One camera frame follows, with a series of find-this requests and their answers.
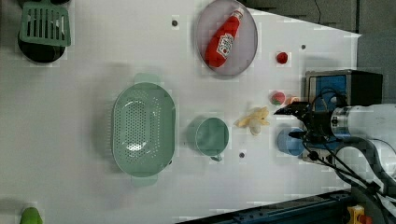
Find black round container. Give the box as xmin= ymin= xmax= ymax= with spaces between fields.
xmin=18 ymin=32 xmax=66 ymax=63

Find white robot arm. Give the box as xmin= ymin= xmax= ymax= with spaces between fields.
xmin=276 ymin=102 xmax=395 ymax=201

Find blue plastic cup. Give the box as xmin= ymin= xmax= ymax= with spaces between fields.
xmin=276 ymin=127 xmax=304 ymax=156

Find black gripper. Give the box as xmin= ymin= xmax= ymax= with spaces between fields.
xmin=275 ymin=102 xmax=332 ymax=144

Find grey round plate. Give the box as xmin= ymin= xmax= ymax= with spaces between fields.
xmin=194 ymin=0 xmax=258 ymax=76

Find small red toy strawberry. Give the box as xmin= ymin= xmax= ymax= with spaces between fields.
xmin=276 ymin=52 xmax=289 ymax=64

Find toy orange slice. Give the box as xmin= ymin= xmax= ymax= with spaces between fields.
xmin=286 ymin=96 xmax=300 ymax=105

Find yellow and red button box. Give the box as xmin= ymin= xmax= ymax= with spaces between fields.
xmin=347 ymin=205 xmax=373 ymax=224

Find black and steel toaster oven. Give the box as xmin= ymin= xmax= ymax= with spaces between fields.
xmin=305 ymin=70 xmax=383 ymax=159

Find green toy vegetable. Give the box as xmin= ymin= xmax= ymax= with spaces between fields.
xmin=20 ymin=207 xmax=43 ymax=224

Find pink toy strawberry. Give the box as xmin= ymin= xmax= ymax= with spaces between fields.
xmin=270 ymin=91 xmax=286 ymax=105

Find red ketchup bottle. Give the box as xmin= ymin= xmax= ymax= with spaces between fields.
xmin=205 ymin=7 xmax=245 ymax=67

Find green slotted spatula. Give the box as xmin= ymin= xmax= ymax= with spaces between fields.
xmin=19 ymin=0 xmax=71 ymax=47

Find green plastic mug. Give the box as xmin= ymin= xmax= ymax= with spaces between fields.
xmin=187 ymin=117 xmax=230 ymax=162

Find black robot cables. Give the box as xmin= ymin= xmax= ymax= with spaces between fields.
xmin=302 ymin=88 xmax=396 ymax=218

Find green oval colander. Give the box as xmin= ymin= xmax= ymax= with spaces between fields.
xmin=112 ymin=73 xmax=177 ymax=188

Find blue metal frame rail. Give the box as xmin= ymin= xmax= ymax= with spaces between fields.
xmin=178 ymin=190 xmax=354 ymax=224

